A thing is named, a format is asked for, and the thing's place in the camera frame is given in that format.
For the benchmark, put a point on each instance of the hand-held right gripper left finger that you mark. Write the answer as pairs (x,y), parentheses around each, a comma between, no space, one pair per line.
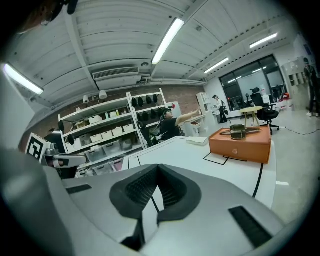
(95,200)

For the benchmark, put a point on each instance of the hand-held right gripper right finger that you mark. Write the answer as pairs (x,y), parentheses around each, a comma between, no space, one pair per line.
(205,225)

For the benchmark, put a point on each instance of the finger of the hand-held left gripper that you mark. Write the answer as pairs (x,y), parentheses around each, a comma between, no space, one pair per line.
(72,159)

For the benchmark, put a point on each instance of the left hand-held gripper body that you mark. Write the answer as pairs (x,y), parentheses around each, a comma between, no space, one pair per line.
(35,148)

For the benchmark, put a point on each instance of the group of clear storage bins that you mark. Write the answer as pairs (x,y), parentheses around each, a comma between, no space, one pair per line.
(110,150)

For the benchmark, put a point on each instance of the group of white storage boxes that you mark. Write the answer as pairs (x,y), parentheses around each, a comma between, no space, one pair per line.
(107,134)

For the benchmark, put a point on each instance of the white shelving unit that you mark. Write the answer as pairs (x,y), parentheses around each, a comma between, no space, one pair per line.
(100,125)

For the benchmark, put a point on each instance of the white lamp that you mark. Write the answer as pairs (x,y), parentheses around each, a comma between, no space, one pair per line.
(85,99)
(102,94)

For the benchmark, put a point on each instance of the ceiling tube light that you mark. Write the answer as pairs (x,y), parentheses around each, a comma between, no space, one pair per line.
(217,65)
(263,40)
(22,78)
(168,41)

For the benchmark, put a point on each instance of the orange box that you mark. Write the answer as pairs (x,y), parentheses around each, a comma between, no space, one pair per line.
(240,148)

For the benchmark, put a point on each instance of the white book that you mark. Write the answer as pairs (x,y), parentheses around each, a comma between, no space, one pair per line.
(197,141)

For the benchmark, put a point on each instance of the row of black caps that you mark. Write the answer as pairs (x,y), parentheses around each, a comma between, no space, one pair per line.
(146,113)

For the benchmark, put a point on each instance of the white rack with caps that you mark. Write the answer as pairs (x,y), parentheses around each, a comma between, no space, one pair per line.
(147,112)

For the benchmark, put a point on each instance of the ceiling air conditioner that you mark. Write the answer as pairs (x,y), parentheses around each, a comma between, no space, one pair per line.
(117,75)

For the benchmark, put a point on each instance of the white desk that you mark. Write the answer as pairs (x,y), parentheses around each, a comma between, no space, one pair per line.
(197,125)

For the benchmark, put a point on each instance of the flat brown strip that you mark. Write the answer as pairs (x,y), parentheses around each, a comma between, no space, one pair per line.
(253,130)

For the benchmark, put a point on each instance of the white cabinet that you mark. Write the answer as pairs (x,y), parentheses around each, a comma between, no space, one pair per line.
(203,105)

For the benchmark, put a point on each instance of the round wooden stool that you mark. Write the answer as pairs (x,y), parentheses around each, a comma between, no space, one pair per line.
(251,109)

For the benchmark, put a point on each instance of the black office chair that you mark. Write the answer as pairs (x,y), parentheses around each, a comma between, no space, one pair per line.
(262,110)

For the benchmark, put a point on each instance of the dark framed window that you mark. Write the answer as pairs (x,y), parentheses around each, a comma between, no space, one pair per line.
(250,82)

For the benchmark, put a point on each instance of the white cubby shelf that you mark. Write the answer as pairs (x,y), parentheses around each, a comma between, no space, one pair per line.
(295,75)

